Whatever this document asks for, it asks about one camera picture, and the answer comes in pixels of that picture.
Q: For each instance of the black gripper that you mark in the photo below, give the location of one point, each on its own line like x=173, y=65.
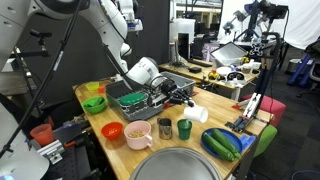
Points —
x=170, y=91

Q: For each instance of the white mug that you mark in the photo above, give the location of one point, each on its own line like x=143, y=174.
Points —
x=196, y=114

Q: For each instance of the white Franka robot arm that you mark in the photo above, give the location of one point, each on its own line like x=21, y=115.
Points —
x=110, y=30

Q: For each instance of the small metal jug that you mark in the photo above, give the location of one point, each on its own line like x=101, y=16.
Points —
x=164, y=129

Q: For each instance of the large pink mug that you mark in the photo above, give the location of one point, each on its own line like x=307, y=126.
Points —
x=136, y=140

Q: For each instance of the red plastic piece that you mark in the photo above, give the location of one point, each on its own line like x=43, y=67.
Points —
x=166, y=105

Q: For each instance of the black power brick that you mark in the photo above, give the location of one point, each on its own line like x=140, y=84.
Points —
x=195, y=70

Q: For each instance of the green plastic cup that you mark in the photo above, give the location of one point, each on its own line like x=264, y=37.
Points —
x=184, y=130

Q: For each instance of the yellow toy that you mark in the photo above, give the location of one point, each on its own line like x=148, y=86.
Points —
x=213, y=74

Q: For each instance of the black keyboard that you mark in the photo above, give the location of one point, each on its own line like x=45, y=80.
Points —
x=201, y=62

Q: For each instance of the wooden desk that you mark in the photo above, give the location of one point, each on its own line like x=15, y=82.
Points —
x=226, y=83

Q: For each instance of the white bowl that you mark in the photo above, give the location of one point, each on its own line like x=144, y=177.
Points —
x=224, y=70

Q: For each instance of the black monitor with stand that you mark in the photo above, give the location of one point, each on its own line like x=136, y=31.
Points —
x=183, y=46

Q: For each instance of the green plate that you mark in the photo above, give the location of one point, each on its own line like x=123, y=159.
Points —
x=132, y=98

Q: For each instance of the white VR headset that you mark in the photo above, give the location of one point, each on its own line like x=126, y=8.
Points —
x=236, y=76

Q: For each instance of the green cucumber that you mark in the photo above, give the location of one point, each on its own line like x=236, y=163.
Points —
x=218, y=148
x=226, y=141

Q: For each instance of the grey open laptop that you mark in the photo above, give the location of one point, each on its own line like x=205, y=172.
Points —
x=228, y=52

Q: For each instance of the round metal tray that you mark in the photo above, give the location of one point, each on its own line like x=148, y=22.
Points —
x=175, y=165

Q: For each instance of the blue plate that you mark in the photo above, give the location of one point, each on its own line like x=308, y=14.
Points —
x=238, y=141

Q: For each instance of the blue cloth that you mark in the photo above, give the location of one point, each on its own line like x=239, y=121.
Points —
x=248, y=141

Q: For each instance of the red colander bowl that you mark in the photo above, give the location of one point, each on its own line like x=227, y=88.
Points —
x=112, y=131

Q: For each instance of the small orange item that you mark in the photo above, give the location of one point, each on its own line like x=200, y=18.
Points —
x=101, y=89

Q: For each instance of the pink stool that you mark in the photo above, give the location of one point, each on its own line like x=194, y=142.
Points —
x=275, y=106

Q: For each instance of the green plastic bowl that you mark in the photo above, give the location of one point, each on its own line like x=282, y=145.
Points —
x=95, y=109

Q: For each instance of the green stool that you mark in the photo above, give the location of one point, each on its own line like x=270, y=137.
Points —
x=266, y=138

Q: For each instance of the green cloth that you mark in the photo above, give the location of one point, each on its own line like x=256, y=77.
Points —
x=92, y=101

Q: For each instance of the small yellow bowl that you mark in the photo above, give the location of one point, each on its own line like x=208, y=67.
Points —
x=92, y=86

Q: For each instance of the translucent red cup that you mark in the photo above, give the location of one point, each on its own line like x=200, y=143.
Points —
x=42, y=135

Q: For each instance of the black camera stand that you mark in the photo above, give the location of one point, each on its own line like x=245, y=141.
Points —
x=263, y=83

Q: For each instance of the background camera rig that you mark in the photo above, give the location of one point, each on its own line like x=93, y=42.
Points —
x=253, y=13

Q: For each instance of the aluminium bracket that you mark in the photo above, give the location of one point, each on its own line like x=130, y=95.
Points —
x=51, y=150

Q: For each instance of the black tripod with camera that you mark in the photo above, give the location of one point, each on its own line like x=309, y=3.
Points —
x=40, y=35

